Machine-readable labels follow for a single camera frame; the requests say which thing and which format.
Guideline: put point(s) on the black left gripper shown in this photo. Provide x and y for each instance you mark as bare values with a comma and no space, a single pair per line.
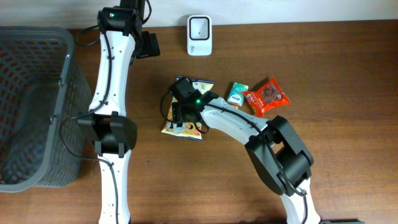
151,45

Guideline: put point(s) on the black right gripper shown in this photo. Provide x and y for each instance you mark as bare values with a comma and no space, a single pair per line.
180,112

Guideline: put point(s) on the red snack packet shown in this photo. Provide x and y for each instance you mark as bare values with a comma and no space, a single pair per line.
267,97

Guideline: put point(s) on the white barcode scanner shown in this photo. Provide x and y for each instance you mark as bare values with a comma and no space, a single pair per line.
199,35

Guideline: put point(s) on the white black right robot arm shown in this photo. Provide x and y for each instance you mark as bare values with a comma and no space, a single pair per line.
279,156

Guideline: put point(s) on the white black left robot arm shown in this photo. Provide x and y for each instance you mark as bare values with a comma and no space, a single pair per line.
106,125

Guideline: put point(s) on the grey plastic mesh basket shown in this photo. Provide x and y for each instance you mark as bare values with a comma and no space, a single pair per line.
42,86

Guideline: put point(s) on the green tissue pack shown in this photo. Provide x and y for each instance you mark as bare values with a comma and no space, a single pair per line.
236,96

